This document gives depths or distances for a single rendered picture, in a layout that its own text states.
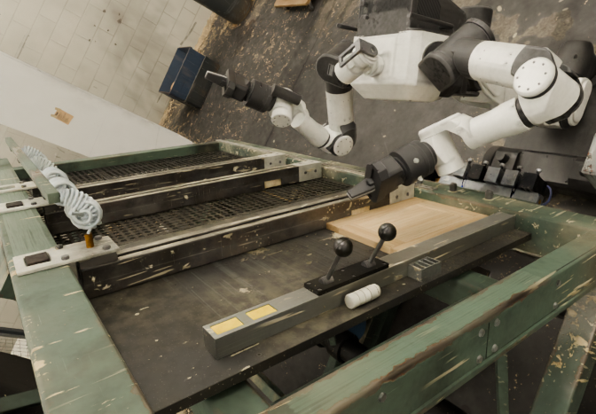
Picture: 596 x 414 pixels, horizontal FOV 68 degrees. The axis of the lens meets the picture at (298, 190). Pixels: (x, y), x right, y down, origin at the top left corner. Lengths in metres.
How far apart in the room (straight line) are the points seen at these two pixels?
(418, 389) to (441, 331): 0.10
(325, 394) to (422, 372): 0.17
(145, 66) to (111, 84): 0.50
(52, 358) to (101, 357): 0.07
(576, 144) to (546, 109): 1.31
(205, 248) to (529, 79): 0.80
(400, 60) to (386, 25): 0.12
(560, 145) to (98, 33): 5.32
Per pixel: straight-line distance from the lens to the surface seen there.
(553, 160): 2.25
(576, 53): 2.28
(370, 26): 1.35
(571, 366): 1.42
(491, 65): 1.06
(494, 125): 1.00
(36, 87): 4.80
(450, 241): 1.16
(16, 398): 1.60
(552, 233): 1.38
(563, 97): 0.99
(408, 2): 1.28
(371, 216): 1.38
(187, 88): 5.47
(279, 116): 1.39
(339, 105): 1.50
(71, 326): 0.78
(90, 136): 4.91
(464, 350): 0.82
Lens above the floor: 2.15
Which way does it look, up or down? 38 degrees down
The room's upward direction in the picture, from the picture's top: 65 degrees counter-clockwise
